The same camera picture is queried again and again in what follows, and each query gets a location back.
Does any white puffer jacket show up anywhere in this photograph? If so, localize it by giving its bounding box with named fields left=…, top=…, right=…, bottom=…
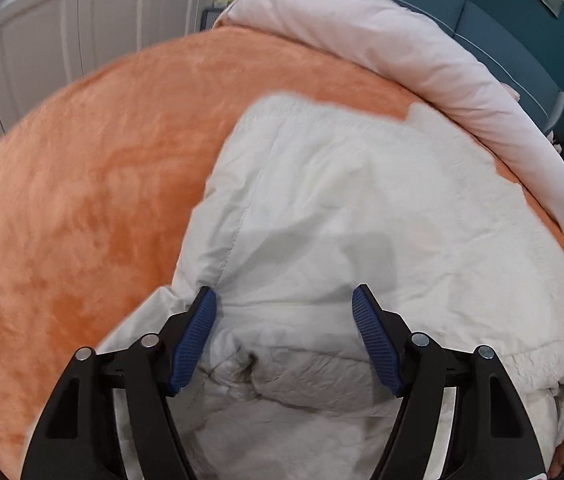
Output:
left=101, top=94, right=564, bottom=479

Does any orange plush bedspread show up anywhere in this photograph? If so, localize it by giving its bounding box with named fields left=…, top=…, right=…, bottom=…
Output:
left=0, top=25, right=564, bottom=480

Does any white panelled wardrobe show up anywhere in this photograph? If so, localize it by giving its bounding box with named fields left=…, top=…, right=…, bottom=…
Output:
left=0, top=0, right=212, bottom=136

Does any bedside table with tissue box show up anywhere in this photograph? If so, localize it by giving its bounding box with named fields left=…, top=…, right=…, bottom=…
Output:
left=199, top=0, right=233, bottom=32

